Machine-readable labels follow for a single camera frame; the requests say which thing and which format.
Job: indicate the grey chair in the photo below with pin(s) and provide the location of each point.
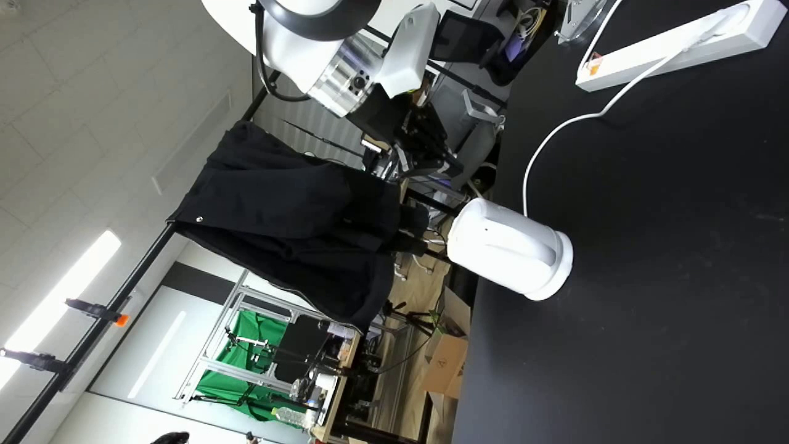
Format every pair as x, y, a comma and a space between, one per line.
478, 139

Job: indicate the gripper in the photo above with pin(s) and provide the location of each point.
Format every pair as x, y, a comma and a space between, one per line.
379, 117

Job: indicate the dark monitor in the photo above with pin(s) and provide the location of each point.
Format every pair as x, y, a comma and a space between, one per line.
462, 36

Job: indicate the white electric kettle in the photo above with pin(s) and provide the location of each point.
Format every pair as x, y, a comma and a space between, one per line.
508, 246

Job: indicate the white power strip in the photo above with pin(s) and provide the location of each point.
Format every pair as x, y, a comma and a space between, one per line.
672, 46

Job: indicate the cardboard box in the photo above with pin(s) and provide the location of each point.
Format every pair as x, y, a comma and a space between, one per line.
445, 364

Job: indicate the wooden table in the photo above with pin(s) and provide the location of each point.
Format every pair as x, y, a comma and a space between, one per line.
338, 394

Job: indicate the black tripod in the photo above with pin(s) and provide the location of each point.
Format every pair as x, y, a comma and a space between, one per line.
410, 317

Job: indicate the black pole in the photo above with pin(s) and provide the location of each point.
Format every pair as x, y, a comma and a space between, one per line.
105, 317

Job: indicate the aluminium frame with green cloth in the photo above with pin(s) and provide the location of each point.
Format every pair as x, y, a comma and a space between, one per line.
246, 345

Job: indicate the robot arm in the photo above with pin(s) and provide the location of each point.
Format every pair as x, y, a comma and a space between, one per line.
296, 43

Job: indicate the black cloth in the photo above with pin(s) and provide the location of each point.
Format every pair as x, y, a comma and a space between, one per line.
283, 216

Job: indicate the clear plastic bottle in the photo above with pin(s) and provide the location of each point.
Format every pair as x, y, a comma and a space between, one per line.
293, 417

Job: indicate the black clamp with orange tip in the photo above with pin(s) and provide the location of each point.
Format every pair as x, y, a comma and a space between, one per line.
92, 310

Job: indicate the ceiling light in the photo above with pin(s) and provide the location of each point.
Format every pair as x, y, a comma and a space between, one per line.
58, 296

